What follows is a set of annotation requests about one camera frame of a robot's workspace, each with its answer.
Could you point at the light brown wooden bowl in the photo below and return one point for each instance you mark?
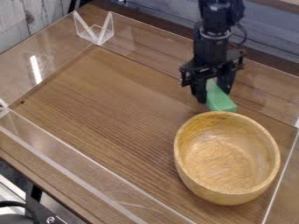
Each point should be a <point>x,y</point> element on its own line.
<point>226,156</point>

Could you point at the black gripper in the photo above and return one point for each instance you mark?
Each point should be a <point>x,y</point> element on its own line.
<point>215,60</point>

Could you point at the black clamp with bolt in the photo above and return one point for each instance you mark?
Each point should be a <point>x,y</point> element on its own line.
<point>36,210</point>

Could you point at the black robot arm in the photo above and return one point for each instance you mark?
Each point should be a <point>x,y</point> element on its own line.
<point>219,16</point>

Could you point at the green rectangular block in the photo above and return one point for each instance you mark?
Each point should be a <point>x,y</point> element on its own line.
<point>218,100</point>

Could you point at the clear acrylic barrier walls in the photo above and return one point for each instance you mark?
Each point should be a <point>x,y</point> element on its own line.
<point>95,104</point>

